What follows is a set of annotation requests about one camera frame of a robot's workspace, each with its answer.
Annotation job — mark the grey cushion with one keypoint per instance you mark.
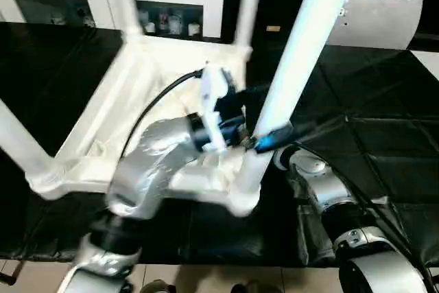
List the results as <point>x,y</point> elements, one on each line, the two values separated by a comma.
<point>384,22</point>

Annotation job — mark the white sheet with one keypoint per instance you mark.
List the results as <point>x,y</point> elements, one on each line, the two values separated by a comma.
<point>429,60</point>

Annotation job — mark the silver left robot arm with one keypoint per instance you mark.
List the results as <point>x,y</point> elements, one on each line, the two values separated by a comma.
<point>151,162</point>

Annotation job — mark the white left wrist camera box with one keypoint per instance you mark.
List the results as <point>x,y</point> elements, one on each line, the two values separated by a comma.
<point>212,87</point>

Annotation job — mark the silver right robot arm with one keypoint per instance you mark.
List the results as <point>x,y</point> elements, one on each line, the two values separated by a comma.
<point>322,190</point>

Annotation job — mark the white plastic table top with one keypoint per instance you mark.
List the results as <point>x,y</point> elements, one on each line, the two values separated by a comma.
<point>171,60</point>

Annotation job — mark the small yellow label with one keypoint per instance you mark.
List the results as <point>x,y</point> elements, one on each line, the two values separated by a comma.
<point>273,29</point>

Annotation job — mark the black work mat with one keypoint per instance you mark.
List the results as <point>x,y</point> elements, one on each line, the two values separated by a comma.
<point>384,101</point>

